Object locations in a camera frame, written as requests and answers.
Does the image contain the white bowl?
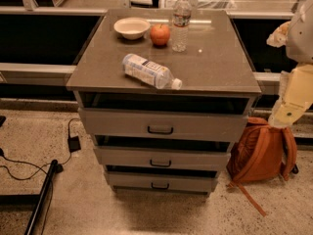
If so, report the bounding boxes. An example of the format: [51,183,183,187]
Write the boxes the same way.
[113,18,151,40]

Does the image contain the red apple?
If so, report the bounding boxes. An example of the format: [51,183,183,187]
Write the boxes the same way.
[150,23,170,46]

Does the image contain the grey bottom drawer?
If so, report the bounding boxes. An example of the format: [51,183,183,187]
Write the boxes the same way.
[105,172,217,193]

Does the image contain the upright clear water bottle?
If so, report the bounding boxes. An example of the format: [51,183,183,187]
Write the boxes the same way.
[172,0,192,52]

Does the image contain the metal railing frame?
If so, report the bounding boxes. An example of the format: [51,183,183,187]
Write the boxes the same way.
[0,0,305,97]

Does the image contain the black power adapter with cable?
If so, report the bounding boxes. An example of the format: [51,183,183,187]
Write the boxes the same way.
[0,118,81,181]

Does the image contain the grey drawer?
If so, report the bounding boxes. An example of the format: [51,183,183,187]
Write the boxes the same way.
[94,147,230,171]
[105,172,217,193]
[78,108,247,142]

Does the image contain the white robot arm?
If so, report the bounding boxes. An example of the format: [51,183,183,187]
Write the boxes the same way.
[266,0,313,127]

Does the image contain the black metal stand leg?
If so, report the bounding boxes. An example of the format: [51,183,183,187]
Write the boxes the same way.
[0,160,62,235]

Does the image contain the grey drawer cabinet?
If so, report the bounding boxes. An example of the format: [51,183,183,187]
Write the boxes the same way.
[67,9,261,180]

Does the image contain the lying labelled water bottle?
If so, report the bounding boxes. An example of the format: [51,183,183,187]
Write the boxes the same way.
[122,54,183,90]

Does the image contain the orange backpack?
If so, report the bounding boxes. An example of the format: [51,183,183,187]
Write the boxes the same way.
[227,117,297,216]

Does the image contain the grey middle drawer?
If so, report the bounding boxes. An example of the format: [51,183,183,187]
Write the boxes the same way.
[94,147,230,171]

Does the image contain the grey top drawer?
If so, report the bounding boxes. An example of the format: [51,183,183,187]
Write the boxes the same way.
[78,108,247,142]

